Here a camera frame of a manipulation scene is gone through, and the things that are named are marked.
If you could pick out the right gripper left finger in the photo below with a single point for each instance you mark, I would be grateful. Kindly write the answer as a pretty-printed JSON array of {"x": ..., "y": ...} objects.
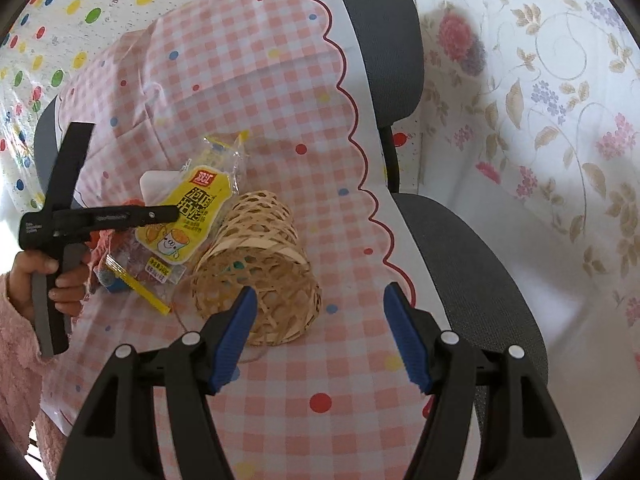
[{"x": 114, "y": 436}]

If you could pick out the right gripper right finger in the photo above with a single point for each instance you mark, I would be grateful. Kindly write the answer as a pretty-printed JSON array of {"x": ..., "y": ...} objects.
[{"x": 523, "y": 437}]

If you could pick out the pink fuzzy sleeve forearm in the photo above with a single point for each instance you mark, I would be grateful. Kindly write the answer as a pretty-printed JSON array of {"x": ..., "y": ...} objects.
[{"x": 22, "y": 372}]

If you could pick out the person's left hand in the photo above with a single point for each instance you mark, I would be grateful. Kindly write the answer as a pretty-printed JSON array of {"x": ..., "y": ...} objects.
[{"x": 67, "y": 294}]

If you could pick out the orange red wrapper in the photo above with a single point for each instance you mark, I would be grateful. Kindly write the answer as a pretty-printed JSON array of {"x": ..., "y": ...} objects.
[{"x": 104, "y": 242}]

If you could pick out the blue white small package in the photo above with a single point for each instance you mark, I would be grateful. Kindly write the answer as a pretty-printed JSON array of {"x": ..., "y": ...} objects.
[{"x": 109, "y": 280}]

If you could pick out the yellow snack bag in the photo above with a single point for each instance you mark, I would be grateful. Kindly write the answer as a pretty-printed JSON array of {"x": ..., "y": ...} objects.
[{"x": 154, "y": 260}]

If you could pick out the white sponge block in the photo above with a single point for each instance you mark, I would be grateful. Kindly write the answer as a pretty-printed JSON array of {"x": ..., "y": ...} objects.
[{"x": 157, "y": 186}]

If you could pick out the woven bamboo basket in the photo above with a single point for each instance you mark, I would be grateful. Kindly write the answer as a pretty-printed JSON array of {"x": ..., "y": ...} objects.
[{"x": 258, "y": 246}]

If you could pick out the polka dot sheet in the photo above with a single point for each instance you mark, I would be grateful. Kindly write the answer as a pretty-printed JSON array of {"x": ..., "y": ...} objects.
[{"x": 43, "y": 44}]

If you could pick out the pink checkered cloth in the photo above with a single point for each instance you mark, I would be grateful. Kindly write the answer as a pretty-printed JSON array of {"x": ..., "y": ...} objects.
[{"x": 266, "y": 104}]

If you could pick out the floral curtain sheet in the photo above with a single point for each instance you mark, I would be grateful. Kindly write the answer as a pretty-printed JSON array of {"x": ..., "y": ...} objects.
[{"x": 528, "y": 128}]

